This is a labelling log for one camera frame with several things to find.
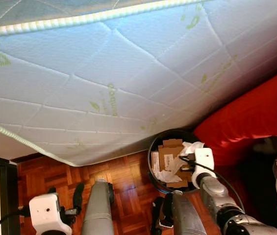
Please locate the grey robot leg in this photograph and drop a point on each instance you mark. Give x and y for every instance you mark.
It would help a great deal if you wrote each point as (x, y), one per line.
(98, 210)
(187, 218)

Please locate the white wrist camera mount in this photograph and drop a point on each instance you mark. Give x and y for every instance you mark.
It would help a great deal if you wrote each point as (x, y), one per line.
(204, 164)
(47, 213)

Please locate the grey robot right leg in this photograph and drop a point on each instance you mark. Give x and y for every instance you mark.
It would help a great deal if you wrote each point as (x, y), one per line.
(187, 218)

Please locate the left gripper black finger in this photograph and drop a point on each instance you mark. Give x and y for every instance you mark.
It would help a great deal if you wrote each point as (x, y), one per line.
(78, 196)
(52, 190)

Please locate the grey robot left leg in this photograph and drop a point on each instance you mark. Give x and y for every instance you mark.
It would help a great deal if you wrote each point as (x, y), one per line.
(98, 210)

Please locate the white crumpled paper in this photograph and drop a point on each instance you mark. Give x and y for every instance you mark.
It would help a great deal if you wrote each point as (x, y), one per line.
(192, 148)

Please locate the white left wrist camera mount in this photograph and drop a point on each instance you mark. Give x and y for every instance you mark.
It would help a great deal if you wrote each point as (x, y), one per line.
(47, 213)

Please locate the black round trash bin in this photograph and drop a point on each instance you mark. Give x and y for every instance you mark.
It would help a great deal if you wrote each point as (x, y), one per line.
(153, 171)

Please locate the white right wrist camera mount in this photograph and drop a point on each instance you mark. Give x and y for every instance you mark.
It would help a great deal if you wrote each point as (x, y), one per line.
(204, 164)

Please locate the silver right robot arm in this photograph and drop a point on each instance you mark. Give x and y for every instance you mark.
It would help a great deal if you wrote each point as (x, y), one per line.
(221, 200)

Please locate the brown cardboard pieces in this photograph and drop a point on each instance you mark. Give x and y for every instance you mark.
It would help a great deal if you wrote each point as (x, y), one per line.
(170, 156)

